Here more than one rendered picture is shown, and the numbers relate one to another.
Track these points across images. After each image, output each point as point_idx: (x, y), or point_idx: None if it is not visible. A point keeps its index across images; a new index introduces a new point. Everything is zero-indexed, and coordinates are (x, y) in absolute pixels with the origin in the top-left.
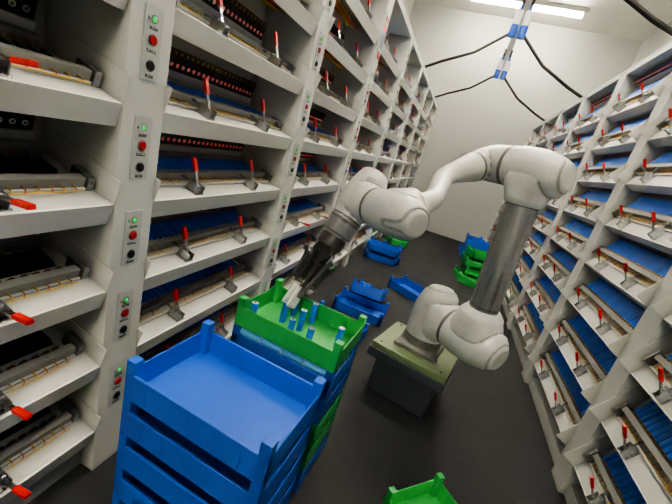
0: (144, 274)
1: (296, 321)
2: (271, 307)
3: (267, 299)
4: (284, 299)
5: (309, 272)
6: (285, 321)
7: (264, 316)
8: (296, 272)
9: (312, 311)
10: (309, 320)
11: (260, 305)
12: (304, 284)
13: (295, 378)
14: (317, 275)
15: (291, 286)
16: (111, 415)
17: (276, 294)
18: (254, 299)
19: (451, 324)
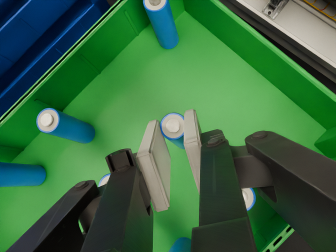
0: None
1: (187, 191)
2: (277, 119)
3: (301, 98)
4: (184, 115)
5: (127, 207)
6: (184, 150)
7: (210, 85)
8: (251, 146)
9: (170, 250)
10: (177, 240)
11: (265, 72)
12: (118, 173)
13: None
14: (22, 246)
15: (194, 127)
16: None
17: (331, 133)
18: (229, 20)
19: None
